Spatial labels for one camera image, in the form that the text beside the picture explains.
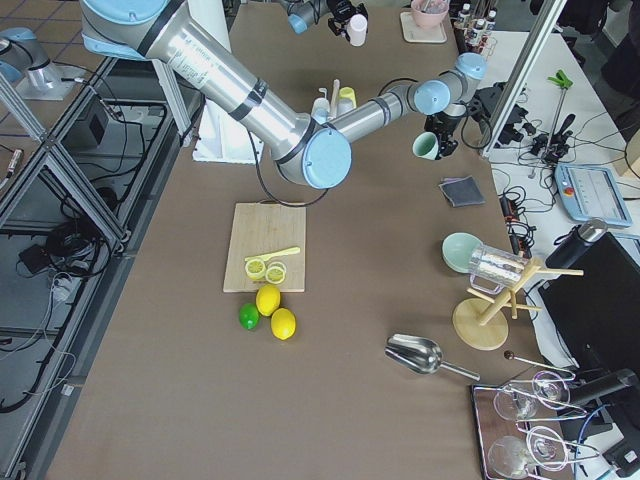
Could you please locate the grey folded cloth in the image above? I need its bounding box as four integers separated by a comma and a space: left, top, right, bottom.
439, 176, 485, 207

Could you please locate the yellow plastic knife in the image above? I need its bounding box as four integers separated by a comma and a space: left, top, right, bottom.
244, 246, 301, 262

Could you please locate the yellow lemon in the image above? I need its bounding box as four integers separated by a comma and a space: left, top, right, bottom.
256, 284, 281, 317
270, 307, 297, 340

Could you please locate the black computer monitor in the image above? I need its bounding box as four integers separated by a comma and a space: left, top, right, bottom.
539, 233, 639, 372

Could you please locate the white plastic cup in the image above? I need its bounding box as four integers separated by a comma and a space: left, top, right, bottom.
337, 98, 355, 116

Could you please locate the glass pitcher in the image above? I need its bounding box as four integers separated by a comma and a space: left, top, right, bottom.
469, 244, 528, 294

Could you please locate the green ceramic bowl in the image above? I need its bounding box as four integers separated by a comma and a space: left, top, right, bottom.
441, 232, 484, 274

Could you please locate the aluminium frame post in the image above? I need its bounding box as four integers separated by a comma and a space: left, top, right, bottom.
481, 0, 566, 158

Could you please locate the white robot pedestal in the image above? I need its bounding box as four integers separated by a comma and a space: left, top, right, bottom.
170, 0, 255, 165

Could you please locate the white wire cup holder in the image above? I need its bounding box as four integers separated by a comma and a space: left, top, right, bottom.
319, 79, 349, 122

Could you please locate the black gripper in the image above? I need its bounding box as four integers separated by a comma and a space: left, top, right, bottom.
424, 112, 462, 160
327, 0, 368, 30

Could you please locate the metal scoop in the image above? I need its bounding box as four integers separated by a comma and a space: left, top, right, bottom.
385, 333, 480, 381

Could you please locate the blue teach pendant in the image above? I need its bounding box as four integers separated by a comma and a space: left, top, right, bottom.
554, 164, 633, 228

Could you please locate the wine glass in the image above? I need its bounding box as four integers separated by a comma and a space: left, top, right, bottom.
488, 436, 533, 479
493, 389, 538, 421
525, 425, 568, 471
532, 370, 570, 410

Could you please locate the cream plastic tray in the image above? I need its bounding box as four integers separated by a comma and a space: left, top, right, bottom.
400, 11, 447, 44

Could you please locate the pink plastic cup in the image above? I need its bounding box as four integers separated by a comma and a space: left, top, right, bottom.
346, 14, 368, 47

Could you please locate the grey plastic cup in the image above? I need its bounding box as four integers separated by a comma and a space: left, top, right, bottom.
311, 97, 330, 124

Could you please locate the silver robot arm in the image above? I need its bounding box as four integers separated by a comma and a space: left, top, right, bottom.
278, 0, 368, 36
80, 1, 487, 189

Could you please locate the pink bowl with ice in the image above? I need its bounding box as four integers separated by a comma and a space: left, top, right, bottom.
410, 0, 449, 29

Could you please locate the wooden mug tree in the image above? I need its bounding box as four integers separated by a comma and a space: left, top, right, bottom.
452, 258, 584, 351

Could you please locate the black water bottle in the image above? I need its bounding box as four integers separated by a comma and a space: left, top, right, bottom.
545, 218, 608, 269

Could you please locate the wooden cutting board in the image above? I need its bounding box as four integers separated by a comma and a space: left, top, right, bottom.
223, 203, 306, 293

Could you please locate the green plastic cup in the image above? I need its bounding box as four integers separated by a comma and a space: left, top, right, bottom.
412, 132, 439, 160

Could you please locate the green lime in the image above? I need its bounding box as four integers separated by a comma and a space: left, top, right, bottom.
238, 303, 261, 330

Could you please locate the yellow plastic cup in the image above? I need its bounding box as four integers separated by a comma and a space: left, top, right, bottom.
338, 87, 357, 108

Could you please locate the lemon slice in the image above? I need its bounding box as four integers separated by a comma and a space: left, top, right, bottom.
244, 258, 267, 281
264, 261, 287, 285

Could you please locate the dark tray with glasses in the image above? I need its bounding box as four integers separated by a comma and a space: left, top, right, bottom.
471, 380, 600, 479

